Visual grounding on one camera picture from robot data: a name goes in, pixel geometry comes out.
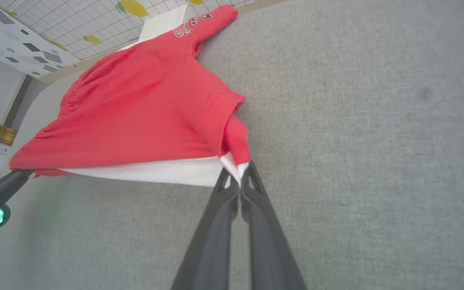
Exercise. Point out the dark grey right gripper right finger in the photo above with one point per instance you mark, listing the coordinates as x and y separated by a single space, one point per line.
272 253

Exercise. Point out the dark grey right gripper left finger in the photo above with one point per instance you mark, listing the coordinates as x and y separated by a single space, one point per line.
212 249

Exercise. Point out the red and white sweatshirt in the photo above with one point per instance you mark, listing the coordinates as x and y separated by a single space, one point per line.
143 112

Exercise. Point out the grey fabric sofa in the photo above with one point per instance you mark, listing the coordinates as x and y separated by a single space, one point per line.
357 161

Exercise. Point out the white grey terrazzo pattern panel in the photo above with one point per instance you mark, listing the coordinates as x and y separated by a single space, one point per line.
6 36

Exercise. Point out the lemon print grid panel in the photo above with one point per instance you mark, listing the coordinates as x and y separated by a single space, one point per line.
75 20

